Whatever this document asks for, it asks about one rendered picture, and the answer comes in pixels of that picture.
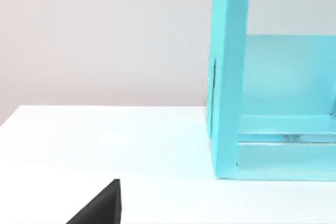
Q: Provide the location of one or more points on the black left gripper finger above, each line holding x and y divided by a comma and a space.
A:
105, 205

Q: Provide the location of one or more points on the light blue rack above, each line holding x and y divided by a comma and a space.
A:
231, 103

